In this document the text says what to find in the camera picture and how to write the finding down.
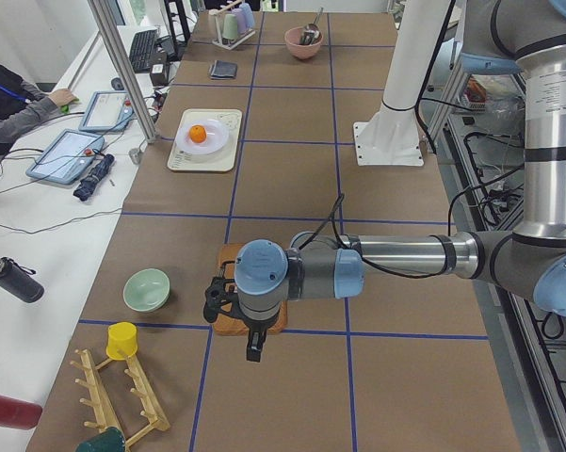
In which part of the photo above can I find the folded navy umbrella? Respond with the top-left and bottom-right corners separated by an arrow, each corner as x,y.
73,153 -> 115,202

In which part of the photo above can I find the red bottle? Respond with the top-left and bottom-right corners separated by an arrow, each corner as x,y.
0,395 -> 42,430

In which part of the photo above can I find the light green bowl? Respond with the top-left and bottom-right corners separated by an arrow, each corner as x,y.
122,268 -> 170,313

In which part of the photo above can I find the computer mouse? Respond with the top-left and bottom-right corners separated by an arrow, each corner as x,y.
111,77 -> 124,90

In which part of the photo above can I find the dark green cup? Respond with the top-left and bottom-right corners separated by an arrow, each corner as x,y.
75,427 -> 125,452

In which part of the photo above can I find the blue plastic cup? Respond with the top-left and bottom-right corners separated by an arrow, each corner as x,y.
239,3 -> 255,28

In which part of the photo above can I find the wooden cutting board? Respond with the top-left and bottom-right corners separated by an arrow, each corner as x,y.
211,242 -> 288,337

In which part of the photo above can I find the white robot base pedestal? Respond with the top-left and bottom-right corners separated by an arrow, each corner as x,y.
353,0 -> 454,167

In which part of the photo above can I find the black keyboard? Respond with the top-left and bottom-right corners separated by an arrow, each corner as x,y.
128,28 -> 158,73

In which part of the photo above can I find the purple plastic cup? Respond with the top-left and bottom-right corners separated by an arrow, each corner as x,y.
231,8 -> 247,34

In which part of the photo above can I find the white wire cup rack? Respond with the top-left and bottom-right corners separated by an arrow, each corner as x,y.
208,0 -> 256,50

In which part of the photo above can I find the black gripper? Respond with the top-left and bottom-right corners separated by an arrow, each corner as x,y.
243,315 -> 278,362

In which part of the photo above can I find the wooden mug rack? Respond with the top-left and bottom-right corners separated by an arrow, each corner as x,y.
70,348 -> 171,451

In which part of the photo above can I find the far teach pendant tablet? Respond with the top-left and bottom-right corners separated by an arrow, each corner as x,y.
78,90 -> 134,133

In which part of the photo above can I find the metal scoop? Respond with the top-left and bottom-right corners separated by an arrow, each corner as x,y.
299,7 -> 324,45

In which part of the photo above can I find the orange fruit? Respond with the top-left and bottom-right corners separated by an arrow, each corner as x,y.
188,124 -> 207,144

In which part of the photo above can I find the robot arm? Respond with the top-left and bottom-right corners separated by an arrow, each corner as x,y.
227,14 -> 507,370

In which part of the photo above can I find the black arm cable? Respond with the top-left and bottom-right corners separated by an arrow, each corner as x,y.
296,192 -> 453,278

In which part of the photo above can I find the white plate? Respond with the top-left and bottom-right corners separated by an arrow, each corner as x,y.
174,119 -> 230,155

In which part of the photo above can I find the near teach pendant tablet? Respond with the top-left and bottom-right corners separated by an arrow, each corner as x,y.
25,129 -> 105,186

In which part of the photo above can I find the teach pendant tablet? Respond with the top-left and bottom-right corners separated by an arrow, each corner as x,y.
25,129 -> 105,186
78,90 -> 134,133

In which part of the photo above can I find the folded grey cloth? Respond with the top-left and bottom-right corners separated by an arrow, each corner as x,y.
209,60 -> 238,80

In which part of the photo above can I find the black water bottle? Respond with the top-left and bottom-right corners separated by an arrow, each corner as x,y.
0,257 -> 44,303

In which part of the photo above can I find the seated person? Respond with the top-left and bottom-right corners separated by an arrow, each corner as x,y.
0,64 -> 77,156

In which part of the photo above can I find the aluminium frame post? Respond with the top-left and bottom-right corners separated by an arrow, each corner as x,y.
88,0 -> 157,144

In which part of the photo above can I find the pink bowl with ice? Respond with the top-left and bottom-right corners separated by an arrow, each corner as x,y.
284,26 -> 324,60

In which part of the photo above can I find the yellow plastic cup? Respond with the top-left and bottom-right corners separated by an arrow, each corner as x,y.
105,322 -> 138,361

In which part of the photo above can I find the green plastic cup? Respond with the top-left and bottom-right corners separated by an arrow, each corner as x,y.
222,13 -> 239,40

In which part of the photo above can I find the cream bear tray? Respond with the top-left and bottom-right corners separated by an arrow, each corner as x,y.
167,108 -> 242,172

